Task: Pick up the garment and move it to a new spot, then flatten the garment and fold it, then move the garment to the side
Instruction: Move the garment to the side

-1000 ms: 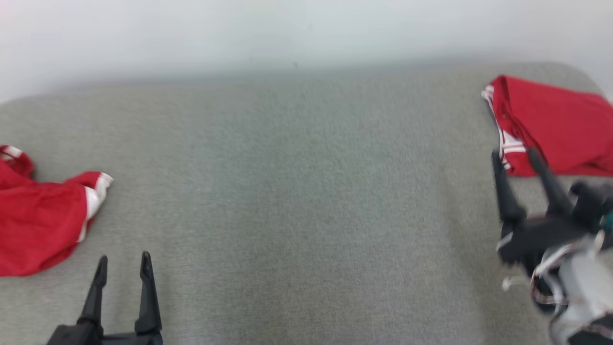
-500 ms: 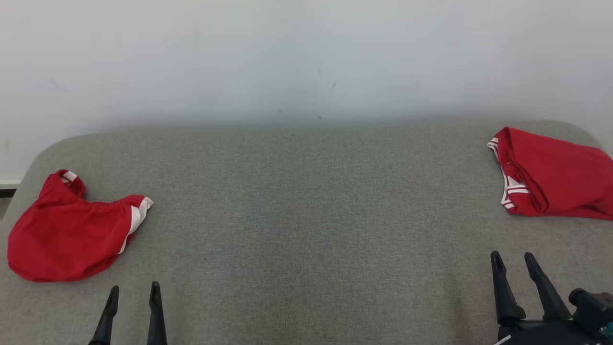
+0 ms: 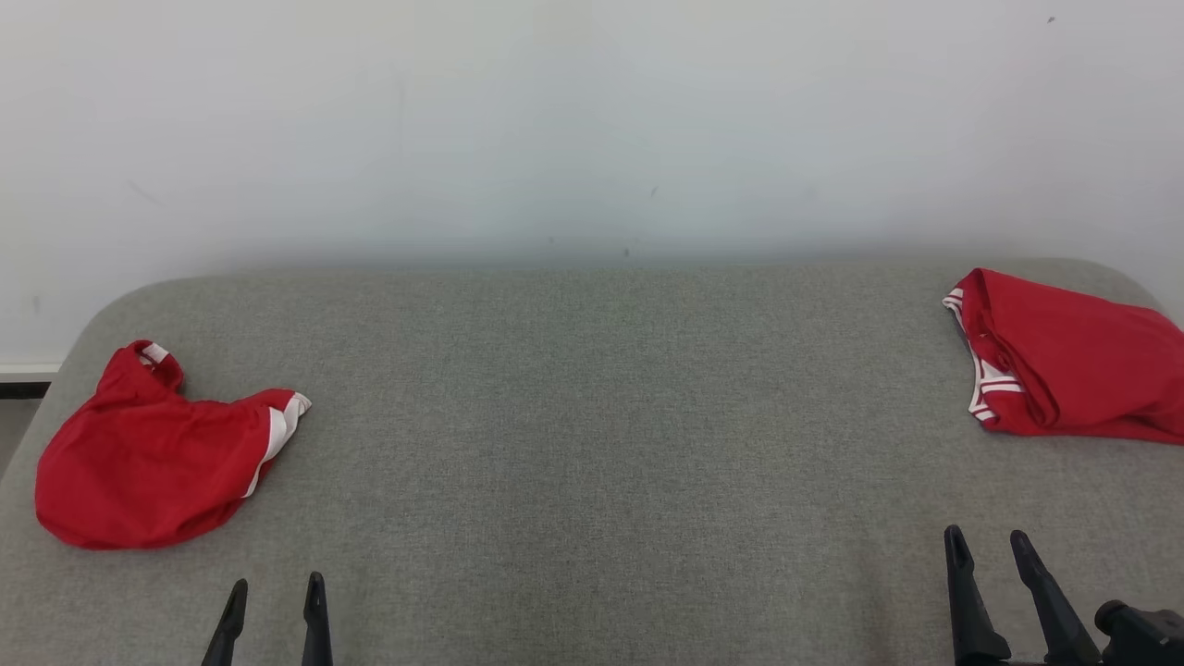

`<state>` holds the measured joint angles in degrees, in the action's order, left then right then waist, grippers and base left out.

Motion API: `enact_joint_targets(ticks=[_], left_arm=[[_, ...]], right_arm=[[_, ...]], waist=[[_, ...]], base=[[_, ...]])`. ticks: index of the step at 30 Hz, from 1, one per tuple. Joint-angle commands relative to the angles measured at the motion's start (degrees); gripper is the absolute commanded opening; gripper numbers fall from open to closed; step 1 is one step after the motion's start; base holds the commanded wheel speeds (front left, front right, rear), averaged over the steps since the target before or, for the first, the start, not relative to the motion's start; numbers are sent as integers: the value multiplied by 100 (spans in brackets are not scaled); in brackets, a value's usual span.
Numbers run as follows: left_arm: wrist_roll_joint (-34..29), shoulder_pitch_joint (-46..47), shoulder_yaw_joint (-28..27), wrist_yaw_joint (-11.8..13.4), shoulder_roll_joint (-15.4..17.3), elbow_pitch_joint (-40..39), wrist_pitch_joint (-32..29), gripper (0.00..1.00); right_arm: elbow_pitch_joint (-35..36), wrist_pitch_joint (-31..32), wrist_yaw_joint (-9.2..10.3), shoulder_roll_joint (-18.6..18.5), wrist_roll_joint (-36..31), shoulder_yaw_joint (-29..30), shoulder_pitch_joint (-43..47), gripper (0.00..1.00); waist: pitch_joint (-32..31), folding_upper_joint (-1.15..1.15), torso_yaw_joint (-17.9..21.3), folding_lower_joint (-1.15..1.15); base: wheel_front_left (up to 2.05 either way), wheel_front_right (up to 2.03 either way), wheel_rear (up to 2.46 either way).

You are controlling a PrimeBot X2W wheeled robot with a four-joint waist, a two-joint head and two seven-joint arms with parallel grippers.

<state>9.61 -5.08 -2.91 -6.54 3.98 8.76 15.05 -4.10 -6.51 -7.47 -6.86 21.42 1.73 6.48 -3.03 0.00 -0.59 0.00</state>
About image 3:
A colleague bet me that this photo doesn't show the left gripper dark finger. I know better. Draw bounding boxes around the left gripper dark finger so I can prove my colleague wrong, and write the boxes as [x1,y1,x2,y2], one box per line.
[301,572,335,666]
[202,580,249,666]

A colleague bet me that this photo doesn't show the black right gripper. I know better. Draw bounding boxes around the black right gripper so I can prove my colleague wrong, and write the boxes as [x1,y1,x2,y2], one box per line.
[943,524,1184,666]

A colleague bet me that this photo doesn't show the grey fabric sofa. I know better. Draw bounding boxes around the grey fabric sofa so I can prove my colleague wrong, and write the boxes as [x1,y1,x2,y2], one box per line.
[0,257,1184,666]

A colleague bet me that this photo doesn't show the red shorts with white stripes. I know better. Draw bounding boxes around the red shorts with white stripes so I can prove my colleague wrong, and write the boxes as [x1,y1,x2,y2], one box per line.
[35,339,313,551]

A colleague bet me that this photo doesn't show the red Bulls 23 jersey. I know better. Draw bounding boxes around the red Bulls 23 jersey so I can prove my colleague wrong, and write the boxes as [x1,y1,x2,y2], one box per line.
[942,268,1184,446]

